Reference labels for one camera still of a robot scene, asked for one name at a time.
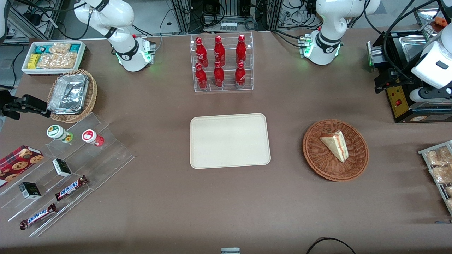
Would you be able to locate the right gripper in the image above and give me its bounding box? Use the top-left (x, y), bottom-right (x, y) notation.
top-left (0, 90), bottom-right (52, 120)

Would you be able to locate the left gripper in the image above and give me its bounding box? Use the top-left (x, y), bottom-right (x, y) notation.
top-left (375, 69), bottom-right (452, 103)

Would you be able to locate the triangular sandwich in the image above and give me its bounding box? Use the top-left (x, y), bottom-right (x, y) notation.
top-left (320, 130), bottom-right (349, 163)

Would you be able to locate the light wicker basket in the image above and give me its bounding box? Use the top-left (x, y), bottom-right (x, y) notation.
top-left (47, 69), bottom-right (98, 123)

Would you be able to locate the round brown wicker basket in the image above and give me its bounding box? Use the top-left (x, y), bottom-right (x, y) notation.
top-left (303, 119), bottom-right (369, 182)

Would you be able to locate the beige plastic tray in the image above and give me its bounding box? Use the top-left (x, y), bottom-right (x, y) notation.
top-left (190, 113), bottom-right (271, 169)

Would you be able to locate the black hot food warmer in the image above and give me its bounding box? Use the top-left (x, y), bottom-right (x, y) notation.
top-left (367, 6), bottom-right (452, 124)

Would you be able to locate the green lid yogurt cup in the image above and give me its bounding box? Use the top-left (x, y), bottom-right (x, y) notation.
top-left (46, 125), bottom-right (74, 143)

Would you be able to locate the stack of foil trays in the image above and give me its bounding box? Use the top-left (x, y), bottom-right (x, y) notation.
top-left (48, 74), bottom-right (89, 115)

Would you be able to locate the white snack bin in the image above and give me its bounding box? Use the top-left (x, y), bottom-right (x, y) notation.
top-left (22, 41), bottom-right (87, 76)

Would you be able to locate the clear bag of crackers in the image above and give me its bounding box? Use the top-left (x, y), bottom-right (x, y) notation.
top-left (49, 43), bottom-right (72, 54)
top-left (37, 53), bottom-right (57, 69)
top-left (55, 52), bottom-right (77, 69)

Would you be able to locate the red lid yogurt cup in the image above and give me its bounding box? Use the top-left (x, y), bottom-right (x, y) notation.
top-left (82, 129), bottom-right (105, 147)

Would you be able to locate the red cookie box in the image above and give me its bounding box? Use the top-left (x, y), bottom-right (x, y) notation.
top-left (0, 145), bottom-right (44, 188)

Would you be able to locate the small black white carton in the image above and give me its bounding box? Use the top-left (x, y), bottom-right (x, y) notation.
top-left (19, 182), bottom-right (42, 200)
top-left (52, 158), bottom-right (72, 177)

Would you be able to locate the clear acrylic tiered shelf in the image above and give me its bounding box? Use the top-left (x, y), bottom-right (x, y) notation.
top-left (0, 112), bottom-right (135, 237)

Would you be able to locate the snickers chocolate bar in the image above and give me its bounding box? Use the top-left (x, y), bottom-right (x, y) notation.
top-left (19, 203), bottom-right (57, 230)
top-left (55, 175), bottom-right (89, 201)

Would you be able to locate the red cola bottle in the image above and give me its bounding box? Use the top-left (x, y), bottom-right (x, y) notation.
top-left (213, 61), bottom-right (225, 88)
top-left (195, 37), bottom-right (209, 68)
top-left (236, 34), bottom-right (247, 65)
top-left (235, 62), bottom-right (246, 88)
top-left (214, 35), bottom-right (226, 67)
top-left (195, 63), bottom-right (208, 90)

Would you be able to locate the clear acrylic bottle rack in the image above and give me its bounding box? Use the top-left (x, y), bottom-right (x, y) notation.
top-left (190, 31), bottom-right (254, 93)

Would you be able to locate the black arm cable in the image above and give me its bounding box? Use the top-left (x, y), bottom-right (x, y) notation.
top-left (383, 0), bottom-right (452, 82)

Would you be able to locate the grey wire rack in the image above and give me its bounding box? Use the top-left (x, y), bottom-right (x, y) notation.
top-left (418, 140), bottom-right (452, 216)

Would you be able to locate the black floor cable loop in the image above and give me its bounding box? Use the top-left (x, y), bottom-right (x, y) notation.
top-left (305, 237), bottom-right (357, 254)

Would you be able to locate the aluminium frame rack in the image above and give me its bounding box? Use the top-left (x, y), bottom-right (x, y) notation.
top-left (169, 0), bottom-right (283, 33)

